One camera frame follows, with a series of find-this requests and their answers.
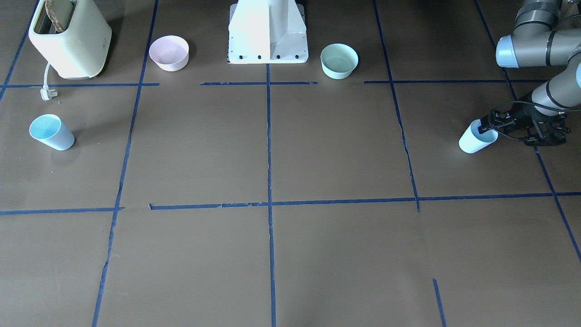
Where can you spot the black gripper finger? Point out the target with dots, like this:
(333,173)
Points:
(487,123)

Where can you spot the cream toaster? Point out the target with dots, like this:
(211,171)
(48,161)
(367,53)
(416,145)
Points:
(79,52)

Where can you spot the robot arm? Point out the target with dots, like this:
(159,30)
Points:
(537,41)

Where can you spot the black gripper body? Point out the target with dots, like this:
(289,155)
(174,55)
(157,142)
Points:
(517,116)

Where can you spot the pale blue cup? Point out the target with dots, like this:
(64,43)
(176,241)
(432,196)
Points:
(472,140)

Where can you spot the pink bowl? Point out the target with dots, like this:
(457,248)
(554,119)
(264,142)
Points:
(170,53)

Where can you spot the green bowl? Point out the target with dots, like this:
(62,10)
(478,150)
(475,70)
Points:
(338,61)

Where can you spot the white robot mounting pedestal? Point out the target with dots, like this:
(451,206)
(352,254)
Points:
(267,32)

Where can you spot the toast slice in toaster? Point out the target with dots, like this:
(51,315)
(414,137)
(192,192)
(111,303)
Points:
(58,11)

